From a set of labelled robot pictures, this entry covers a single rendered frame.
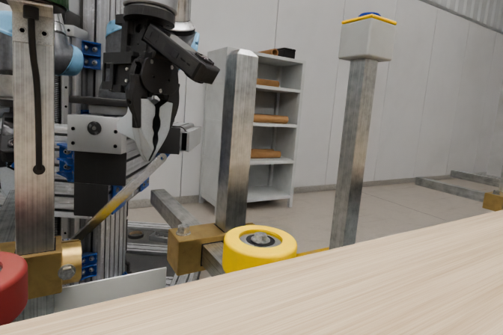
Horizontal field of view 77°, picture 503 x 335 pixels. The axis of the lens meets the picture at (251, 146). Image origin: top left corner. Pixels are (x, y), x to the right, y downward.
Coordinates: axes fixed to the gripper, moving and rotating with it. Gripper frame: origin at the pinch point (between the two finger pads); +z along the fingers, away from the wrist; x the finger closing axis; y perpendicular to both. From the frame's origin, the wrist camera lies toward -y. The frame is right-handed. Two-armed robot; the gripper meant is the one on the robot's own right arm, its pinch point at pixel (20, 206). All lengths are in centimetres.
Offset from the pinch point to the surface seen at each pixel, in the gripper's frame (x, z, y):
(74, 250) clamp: -7.7, -3.9, -31.9
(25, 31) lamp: -3.3, -27.8, -32.8
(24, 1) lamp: -3.6, -29.6, -37.2
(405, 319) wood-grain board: -28, -7, -60
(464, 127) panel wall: -652, -14, 228
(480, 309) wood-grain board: -35, -7, -62
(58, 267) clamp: -6.1, -2.6, -32.9
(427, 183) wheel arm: -123, 1, -8
